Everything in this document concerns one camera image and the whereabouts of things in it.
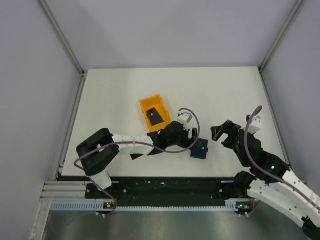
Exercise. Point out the grey cable duct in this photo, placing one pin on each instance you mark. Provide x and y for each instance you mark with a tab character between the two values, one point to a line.
100	206

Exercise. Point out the yellow plastic bin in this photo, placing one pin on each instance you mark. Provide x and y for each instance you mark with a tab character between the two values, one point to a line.
157	102

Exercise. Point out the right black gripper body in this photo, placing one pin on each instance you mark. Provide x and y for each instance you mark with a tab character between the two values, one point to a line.
232	136

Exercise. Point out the left aluminium frame post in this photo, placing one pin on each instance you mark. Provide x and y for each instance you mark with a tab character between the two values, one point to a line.
60	36

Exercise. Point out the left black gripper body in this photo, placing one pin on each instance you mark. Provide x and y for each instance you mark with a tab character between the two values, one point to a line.
182	140

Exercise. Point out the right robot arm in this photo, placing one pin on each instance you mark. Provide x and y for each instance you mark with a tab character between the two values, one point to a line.
269	179

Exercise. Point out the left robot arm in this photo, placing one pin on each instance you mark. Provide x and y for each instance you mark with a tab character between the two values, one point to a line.
99	150

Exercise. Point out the black card in bin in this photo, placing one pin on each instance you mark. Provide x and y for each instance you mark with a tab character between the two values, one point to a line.
154	117

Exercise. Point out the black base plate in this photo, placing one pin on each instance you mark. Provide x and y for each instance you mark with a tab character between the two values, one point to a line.
179	191

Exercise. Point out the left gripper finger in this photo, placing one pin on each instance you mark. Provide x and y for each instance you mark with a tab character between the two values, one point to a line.
197	146
193	134

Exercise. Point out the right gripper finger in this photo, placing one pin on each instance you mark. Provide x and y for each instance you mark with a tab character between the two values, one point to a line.
218	131
228	143

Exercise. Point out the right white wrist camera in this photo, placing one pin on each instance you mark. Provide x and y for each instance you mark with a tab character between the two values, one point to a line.
255	125

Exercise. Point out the black credit card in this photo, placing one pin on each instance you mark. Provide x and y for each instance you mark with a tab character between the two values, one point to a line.
135	156

